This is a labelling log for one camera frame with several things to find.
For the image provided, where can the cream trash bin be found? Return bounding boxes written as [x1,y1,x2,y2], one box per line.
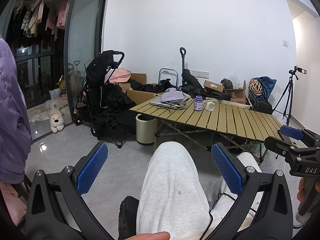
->
[135,113,156,146]

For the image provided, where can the cardboard box with oval hole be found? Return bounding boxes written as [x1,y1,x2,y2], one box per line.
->
[203,80,225,93]

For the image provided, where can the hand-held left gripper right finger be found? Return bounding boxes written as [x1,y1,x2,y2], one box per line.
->
[207,142,294,240]

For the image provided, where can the black tripod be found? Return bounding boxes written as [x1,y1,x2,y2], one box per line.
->
[272,70,296,127]

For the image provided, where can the open cardboard box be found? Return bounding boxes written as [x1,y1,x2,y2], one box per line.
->
[224,80,248,105]

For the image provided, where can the thin black cable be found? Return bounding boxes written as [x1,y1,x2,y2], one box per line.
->
[199,192,258,240]

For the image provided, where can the person's grey pants legs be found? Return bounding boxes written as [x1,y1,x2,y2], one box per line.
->
[136,142,261,240]

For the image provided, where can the blue bag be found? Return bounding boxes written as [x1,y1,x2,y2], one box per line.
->
[255,76,277,101]

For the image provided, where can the pile of black clothes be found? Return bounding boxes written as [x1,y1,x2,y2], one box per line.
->
[129,79,181,93]

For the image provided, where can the black stroller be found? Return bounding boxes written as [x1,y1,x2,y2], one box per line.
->
[74,50,125,140]

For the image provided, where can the black folding chair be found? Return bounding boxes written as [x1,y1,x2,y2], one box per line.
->
[90,104,141,149]

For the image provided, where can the person's left hand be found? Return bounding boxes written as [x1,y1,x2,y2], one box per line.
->
[122,231,171,240]

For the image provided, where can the pink blanket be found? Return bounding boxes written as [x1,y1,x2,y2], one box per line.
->
[105,68,132,84]

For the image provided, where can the folding slat table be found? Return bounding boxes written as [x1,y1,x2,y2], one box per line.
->
[129,97,298,167]

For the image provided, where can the black backpack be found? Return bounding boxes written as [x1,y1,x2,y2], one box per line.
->
[248,96,273,115]

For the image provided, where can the black cloth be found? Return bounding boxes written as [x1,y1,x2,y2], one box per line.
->
[117,196,140,240]

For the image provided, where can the row of hanging clothes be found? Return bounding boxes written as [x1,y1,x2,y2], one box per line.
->
[13,0,72,38]

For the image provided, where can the silver laptop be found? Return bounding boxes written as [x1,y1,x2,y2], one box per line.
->
[150,97,187,109]

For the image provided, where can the purple bottle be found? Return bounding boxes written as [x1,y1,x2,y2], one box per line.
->
[193,96,204,112]

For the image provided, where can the person's right hand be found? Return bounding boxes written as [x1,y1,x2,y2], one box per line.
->
[297,178,308,203]

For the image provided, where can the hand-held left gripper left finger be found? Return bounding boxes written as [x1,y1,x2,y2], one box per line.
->
[25,142,118,240]

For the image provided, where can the beige rolled mat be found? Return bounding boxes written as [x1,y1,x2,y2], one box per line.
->
[207,98,252,110]

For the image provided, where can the white plush dog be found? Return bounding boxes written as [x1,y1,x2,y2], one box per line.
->
[49,106,66,134]

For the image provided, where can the rattan ball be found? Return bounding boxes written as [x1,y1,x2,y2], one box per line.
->
[250,78,263,96]

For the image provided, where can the purple padded jacket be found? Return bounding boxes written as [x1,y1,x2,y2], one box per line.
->
[0,35,33,184]

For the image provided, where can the large cardboard box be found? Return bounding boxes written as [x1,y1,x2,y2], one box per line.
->
[119,73,163,105]

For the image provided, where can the black wagon with pull handle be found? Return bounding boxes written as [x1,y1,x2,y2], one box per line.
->
[179,47,201,91]

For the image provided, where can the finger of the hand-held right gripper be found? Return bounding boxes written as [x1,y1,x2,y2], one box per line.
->
[279,125,320,147]
[264,136,299,157]

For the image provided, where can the glass sliding door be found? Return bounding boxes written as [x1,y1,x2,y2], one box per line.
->
[63,0,109,127]

